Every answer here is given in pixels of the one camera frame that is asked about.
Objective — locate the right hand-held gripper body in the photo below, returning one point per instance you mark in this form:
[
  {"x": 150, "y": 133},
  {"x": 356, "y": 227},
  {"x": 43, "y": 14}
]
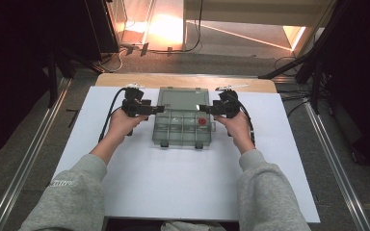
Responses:
[{"x": 228, "y": 104}]

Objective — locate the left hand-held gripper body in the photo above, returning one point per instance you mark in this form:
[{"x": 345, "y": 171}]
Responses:
[{"x": 133, "y": 102}]

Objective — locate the small red round part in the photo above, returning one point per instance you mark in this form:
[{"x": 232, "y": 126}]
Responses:
[{"x": 202, "y": 121}]

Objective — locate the grey transparent compartment box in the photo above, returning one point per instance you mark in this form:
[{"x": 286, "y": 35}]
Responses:
[{"x": 182, "y": 118}]

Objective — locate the person's left hand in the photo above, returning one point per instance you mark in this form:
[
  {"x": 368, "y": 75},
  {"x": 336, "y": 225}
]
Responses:
[{"x": 122, "y": 128}]

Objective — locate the person's right hand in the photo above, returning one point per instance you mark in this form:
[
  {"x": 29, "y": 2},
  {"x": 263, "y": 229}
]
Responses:
[{"x": 237, "y": 131}]

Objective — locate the white table sheet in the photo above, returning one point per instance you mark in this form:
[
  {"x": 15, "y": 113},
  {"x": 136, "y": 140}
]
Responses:
[{"x": 173, "y": 179}]

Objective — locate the black metal stand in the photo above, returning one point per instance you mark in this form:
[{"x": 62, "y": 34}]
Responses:
[
  {"x": 305, "y": 54},
  {"x": 53, "y": 80}
]

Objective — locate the black cabinet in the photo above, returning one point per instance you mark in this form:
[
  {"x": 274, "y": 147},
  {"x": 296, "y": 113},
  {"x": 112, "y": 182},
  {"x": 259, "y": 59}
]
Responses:
[{"x": 101, "y": 25}]

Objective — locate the person's grey sweater body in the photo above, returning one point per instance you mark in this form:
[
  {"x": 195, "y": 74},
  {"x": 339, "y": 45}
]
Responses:
[{"x": 192, "y": 226}]

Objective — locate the aluminium floor rail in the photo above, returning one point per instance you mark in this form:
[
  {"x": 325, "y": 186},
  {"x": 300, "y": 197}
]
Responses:
[
  {"x": 22, "y": 160},
  {"x": 337, "y": 166}
]

